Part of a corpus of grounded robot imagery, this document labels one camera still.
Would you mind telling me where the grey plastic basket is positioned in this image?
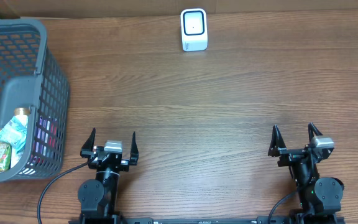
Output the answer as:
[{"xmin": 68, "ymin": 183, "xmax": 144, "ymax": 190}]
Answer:
[{"xmin": 0, "ymin": 19, "xmax": 70, "ymax": 182}]

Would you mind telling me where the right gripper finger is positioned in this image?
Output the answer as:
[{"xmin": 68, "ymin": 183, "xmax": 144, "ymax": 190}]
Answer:
[
  {"xmin": 268, "ymin": 125, "xmax": 287, "ymax": 157},
  {"xmin": 308, "ymin": 122, "xmax": 323, "ymax": 144}
]

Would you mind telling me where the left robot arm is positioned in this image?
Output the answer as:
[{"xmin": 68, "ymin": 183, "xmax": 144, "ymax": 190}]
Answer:
[{"xmin": 78, "ymin": 129, "xmax": 139, "ymax": 224}]

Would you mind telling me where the purple snack package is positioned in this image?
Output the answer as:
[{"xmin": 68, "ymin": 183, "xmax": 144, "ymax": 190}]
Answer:
[{"xmin": 29, "ymin": 116, "xmax": 60, "ymax": 167}]

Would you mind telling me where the teal snack packet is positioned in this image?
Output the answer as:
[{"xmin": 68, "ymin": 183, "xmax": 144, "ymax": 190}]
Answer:
[{"xmin": 0, "ymin": 115, "xmax": 28, "ymax": 155}]

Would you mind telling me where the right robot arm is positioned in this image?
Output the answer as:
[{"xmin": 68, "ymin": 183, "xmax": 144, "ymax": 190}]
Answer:
[{"xmin": 267, "ymin": 123, "xmax": 345, "ymax": 223}]

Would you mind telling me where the white tube gold cap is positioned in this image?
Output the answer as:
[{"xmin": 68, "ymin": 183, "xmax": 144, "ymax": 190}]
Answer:
[{"xmin": 9, "ymin": 107, "xmax": 31, "ymax": 169}]

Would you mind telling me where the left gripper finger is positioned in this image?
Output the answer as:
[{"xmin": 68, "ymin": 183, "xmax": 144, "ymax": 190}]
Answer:
[
  {"xmin": 129, "ymin": 132, "xmax": 139, "ymax": 166},
  {"xmin": 80, "ymin": 128, "xmax": 96, "ymax": 157}
]

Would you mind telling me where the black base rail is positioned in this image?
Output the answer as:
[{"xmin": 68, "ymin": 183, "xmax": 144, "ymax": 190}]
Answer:
[{"xmin": 68, "ymin": 216, "xmax": 346, "ymax": 224}]

